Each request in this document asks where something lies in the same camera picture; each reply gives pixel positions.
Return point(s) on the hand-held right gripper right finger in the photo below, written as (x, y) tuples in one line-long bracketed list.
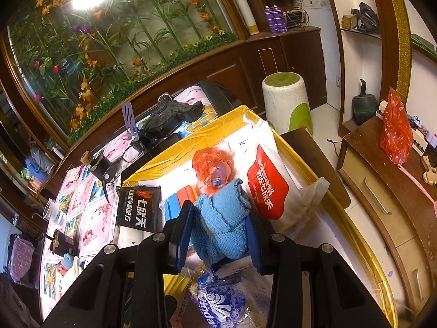
[(254, 246)]

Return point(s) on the small yellow box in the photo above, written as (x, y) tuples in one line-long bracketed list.
[(349, 22)]

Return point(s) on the red plastic bag with ball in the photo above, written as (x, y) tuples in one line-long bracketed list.
[(208, 164)]

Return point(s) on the black rectangular case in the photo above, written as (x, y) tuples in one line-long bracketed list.
[(167, 141)]

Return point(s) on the gold trimmed wooden archway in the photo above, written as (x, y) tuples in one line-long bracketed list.
[(396, 41)]

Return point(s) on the small blue white toy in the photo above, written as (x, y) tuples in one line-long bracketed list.
[(68, 263)]

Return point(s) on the blue knitted towel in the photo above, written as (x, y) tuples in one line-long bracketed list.
[(222, 225)]

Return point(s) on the blue phone stand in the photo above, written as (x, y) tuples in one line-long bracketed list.
[(129, 119)]

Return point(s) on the black motor with wooden wheel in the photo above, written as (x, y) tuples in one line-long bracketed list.
[(97, 167)]

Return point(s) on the pink fly swatter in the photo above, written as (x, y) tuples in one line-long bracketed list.
[(420, 181)]

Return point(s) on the wooden wall shelf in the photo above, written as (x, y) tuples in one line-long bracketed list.
[(362, 33)]

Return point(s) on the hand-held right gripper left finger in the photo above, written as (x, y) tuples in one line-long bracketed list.
[(184, 232)]

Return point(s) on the white and green plastic stool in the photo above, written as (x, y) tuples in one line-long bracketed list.
[(283, 106)]

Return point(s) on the blue white tissue packet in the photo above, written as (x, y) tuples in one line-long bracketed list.
[(218, 300)]

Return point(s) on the white and yellow rolled poster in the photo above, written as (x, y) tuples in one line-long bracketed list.
[(242, 6)]

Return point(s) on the green flat board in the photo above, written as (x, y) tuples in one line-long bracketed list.
[(425, 45)]

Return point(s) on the blue bag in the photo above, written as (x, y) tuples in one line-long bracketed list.
[(39, 165)]

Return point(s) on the small black motor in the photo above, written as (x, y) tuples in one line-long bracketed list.
[(63, 244)]

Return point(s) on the black and white packet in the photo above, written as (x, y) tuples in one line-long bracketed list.
[(136, 205)]

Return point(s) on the wooden toy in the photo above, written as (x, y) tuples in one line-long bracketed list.
[(428, 174)]

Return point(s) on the purple dotted cloth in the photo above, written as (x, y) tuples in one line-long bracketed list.
[(22, 259)]

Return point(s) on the black eyeglasses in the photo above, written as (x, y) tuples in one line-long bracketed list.
[(109, 177)]

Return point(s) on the low wooden drawer cabinet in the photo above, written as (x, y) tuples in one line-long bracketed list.
[(372, 164)]

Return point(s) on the artificial flower display panel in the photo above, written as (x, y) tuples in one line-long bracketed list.
[(136, 41)]

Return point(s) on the white bag with red label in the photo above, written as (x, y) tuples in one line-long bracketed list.
[(269, 184)]

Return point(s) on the yellow cardboard box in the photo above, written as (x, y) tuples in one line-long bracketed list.
[(191, 147)]

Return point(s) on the clear plastic cup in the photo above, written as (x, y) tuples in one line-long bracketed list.
[(54, 211)]

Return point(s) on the white power strip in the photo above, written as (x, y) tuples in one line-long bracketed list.
[(418, 136)]

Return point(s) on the dark green vase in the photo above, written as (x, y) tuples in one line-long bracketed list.
[(365, 106)]

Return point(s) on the black bag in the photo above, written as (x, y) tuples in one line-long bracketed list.
[(367, 17)]

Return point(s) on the blue and red packet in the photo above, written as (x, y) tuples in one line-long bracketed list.
[(177, 201)]

